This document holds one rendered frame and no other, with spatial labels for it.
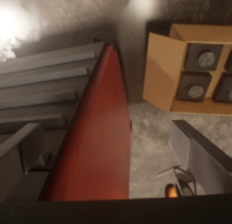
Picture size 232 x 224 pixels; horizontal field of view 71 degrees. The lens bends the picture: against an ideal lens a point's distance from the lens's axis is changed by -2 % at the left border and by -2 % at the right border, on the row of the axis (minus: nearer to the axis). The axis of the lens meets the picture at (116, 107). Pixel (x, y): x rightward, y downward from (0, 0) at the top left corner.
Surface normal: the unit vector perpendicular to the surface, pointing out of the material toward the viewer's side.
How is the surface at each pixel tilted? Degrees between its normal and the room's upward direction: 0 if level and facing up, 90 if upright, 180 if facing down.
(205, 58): 0
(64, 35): 0
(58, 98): 14
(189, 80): 0
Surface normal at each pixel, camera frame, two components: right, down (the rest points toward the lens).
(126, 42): -0.09, 0.63
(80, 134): -0.20, -0.77
